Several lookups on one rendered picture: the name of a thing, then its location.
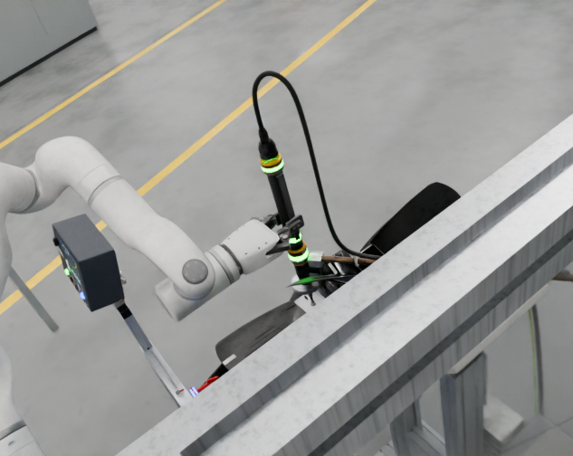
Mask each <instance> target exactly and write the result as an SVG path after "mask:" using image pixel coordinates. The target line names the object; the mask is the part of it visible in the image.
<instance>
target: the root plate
mask: <svg viewBox="0 0 573 456"><path fill-rule="evenodd" d="M312 295H313V296H312V297H313V300H314V301H315V303H316V305H315V306H317V305H318V304H319V303H321V302H322V301H323V300H324V299H325V298H324V297H323V296H321V295H320V294H319V293H318V292H317V291H315V292H313V293H312ZM304 296H306V297H307V298H308V300H306V299H305V298H304ZM294 302H295V303H296V304H297V305H298V306H300V307H301V308H302V309H303V310H304V311H305V312H308V311H310V310H311V309H313V308H314V307H315V306H314V307H312V306H311V305H310V297H309V295H302V296H300V297H299V298H298V299H296V300H295V301H294Z"/></svg>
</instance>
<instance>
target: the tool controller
mask: <svg viewBox="0 0 573 456"><path fill-rule="evenodd" d="M52 227H53V232H54V236H55V238H53V244H54V246H58V250H59V253H60V256H61V260H62V266H63V269H64V271H65V269H66V268H67V265H66V262H65V259H64V255H65V257H66V258H67V260H68V261H69V264H70V268H71V271H69V273H70V275H67V276H68V277H69V278H70V277H71V275H72V276H73V278H74V281H75V283H73V282H72V284H73V286H74V287H75V285H76V283H78V285H79V287H80V291H78V290H77V291H78V292H79V294H80V295H81V292H82V291H83V293H84V295H85V298H86V299H83V301H84V302H85V304H86V305H87V307H88V308H89V310H90V311H91V312H92V311H95V310H98V309H102V308H104V307H107V306H109V305H111V304H113V303H115V302H118V301H119V300H121V299H125V296H124V289H123V287H122V285H123V284H126V283H127V281H126V279H125V277H123V278H121V277H122V276H121V273H120V271H119V265H118V261H117V256H116V251H115V249H114V248H113V247H112V246H111V245H110V243H109V242H108V241H107V239H106V238H105V237H104V236H103V235H102V233H101V232H100V231H99V229H98V228H97V227H96V226H95V225H94V223H93V222H92V221H91V219H90V218H89V217H88V216H87V215H86V214H80V215H77V216H74V217H72V218H69V219H65V220H62V221H59V222H57V223H53V224H52ZM71 272H72V273H71Z"/></svg>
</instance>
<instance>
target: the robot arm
mask: <svg viewBox="0 0 573 456"><path fill-rule="evenodd" d="M69 186H70V187H71V188H72V189H73V190H74V191H75V192H76V193H77V194H78V195H79V196H80V197H81V198H82V199H83V201H84V202H85V203H86V204H87V205H88V206H89V207H90V208H91V209H92V210H93V211H94V212H95V214H96V215H98V216H99V218H100V219H101V220H102V221H103V222H104V223H105V224H107V225H108V226H109V228H110V229H111V230H112V231H113V232H114V233H115V234H116V235H117V236H118V237H119V238H120V239H121V240H122V241H123V242H124V243H125V244H126V245H127V246H128V247H129V248H130V249H132V250H136V251H139V252H141V253H143V254H144V255H145V256H147V257H148V258H149V259H150V260H151V261H152V262H154V263H155V264H156V265H157V266H158V267H159V268H160V269H161V270H162V271H163V272H164V273H165V274H166V275H167V276H168V278H166V279H165V280H163V281H161V282H160V283H159V284H158V285H156V286H155V287H154V292H155V295H156V297H157V299H158V301H159V303H160V304H161V306H162V307H163V309H164V310H165V311H166V313H167V314H168V315H169V316H170V317H171V318H172V319H173V320H175V321H176V322H179V321H180V320H182V319H183V318H185V317H186V316H188V315H189V314H191V313H192V312H194V311H195V310H196V309H198V308H200V307H201V306H202V305H204V304H205V303H207V301H209V300H210V299H212V298H213V297H215V296H216V295H217V294H219V293H220V292H222V291H223V290H225V289H226V288H228V287H229V286H230V285H232V284H233V283H235V282H236V281H238V280H239V279H240V275H242V274H244V275H247V274H249V273H252V272H254V271H257V270H259V269H261V267H263V266H265V265H267V264H268V263H270V262H272V261H274V260H275V259H277V258H278V257H280V256H281V255H282V254H283V252H285V251H288V250H289V249H290V248H291V245H290V240H291V235H292V234H293V233H295V232H297V231H298V230H299V229H300V228H301V227H303V226H304V222H303V218H302V215H301V214H298V215H296V216H295V217H293V218H292V219H290V221H288V222H287V223H286V226H284V227H282V228H281V229H279V230H277V231H275V232H273V231H272V228H273V227H274V226H275V225H277V226H279V225H281V224H282V223H281V219H280V216H279V214H278V212H276V213H275V214H273V215H272V214H269V215H267V216H265V217H252V218H251V219H250V221H249V222H248V223H245V224H244V225H243V226H241V227H240V228H238V229H237V230H236V231H234V232H233V233H232V234H230V235H229V236H228V237H227V238H226V239H225V240H224V241H223V242H222V243H221V244H220V246H219V245H216V246H214V247H213V248H211V249H210V250H208V251H207V252H205V253H203V252H202V251H201V250H200V249H199V248H198V247H197V245H196V244H195V243H194V242H193V241H192V240H191V239H190V238H189V237H188V236H187V235H186V234H185V233H184V232H183V231H182V230H181V229H180V228H179V227H178V226H177V225H176V224H174V223H172V222H171V221H169V220H168V219H166V218H164V217H161V216H159V215H158V214H157V213H156V212H155V211H154V210H153V209H152V208H151V207H150V206H149V205H148V203H147V202H146V201H145V200H144V199H143V198H142V197H141V196H140V195H139V194H138V192H137V191H136V190H135V189H134V188H133V187H132V186H131V185H130V184H129V183H128V182H127V181H126V179H125V178H124V177H123V176H122V175H121V174H120V173H119V172H118V171H117V170H116V169H115V168H114V167H113V166H112V165H111V163H110V162H109V161H108V160H107V159H106V158H105V157H104V156H103V155H102V154H101V153H100V152H99V151H98V150H97V149H96V148H95V147H94V146H93V145H92V144H90V143H89V142H88V141H86V140H84V139H82V138H78V137H72V136H68V137H62V138H56V139H53V140H51V141H49V142H47V143H45V144H43V145H42V146H41V147H40V148H39V149H38V150H37V153H36V155H35V161H34V162H33V163H32V164H31V165H30V166H27V167H24V168H21V167H18V166H12V165H8V164H6V163H2V162H0V299H1V297H2V294H3V292H4V289H5V284H6V281H7V278H8V274H9V271H10V268H11V264H12V259H13V251H12V247H11V244H10V242H9V240H8V237H7V233H6V228H5V218H6V215H7V213H11V214H31V213H35V212H38V211H41V210H42V209H45V208H47V207H48V206H50V205H52V204H53V203H54V202H55V201H56V200H57V199H58V197H59V196H60V195H61V193H62V192H63V191H64V190H65V189H66V188H67V187H69ZM281 234H282V237H281V238H280V235H281ZM0 456H45V455H44V453H43V451H42V449H41V447H40V446H39V444H38V442H37V441H36V439H35V438H34V437H33V434H32V433H31V431H30V429H29V428H28V426H27V425H26V423H25V421H24V419H23V417H22V416H21V414H20V413H19V412H18V410H17V408H16V406H15V404H14V396H13V368H12V364H11V360H10V358H9V356H8V355H7V353H6V352H5V350H4V349H3V347H2V346H1V345H0Z"/></svg>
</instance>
